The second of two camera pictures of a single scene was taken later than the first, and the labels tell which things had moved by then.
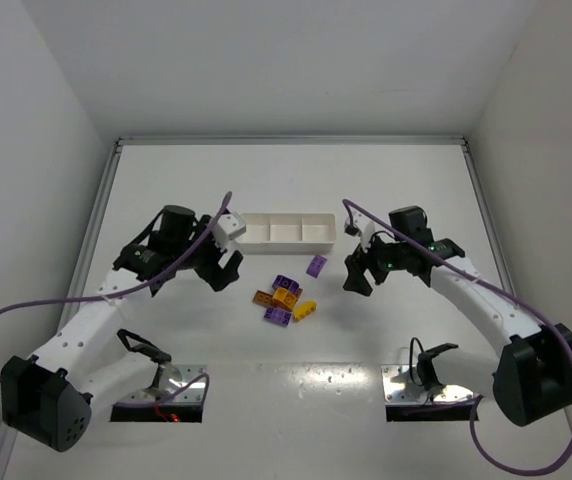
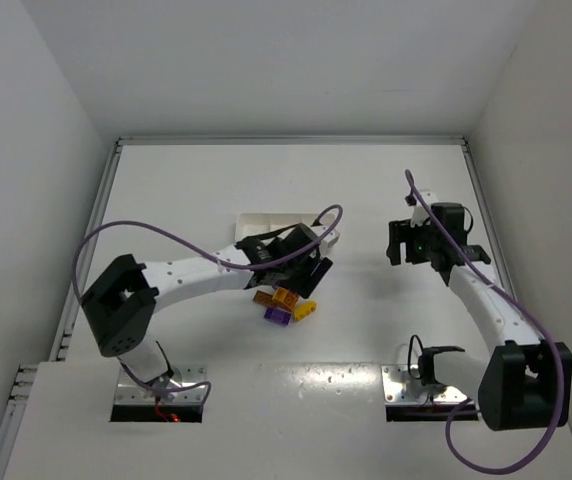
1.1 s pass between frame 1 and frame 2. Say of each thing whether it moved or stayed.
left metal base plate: stayed
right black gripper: moved
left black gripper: moved
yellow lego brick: stayed
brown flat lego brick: stayed
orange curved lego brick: stayed
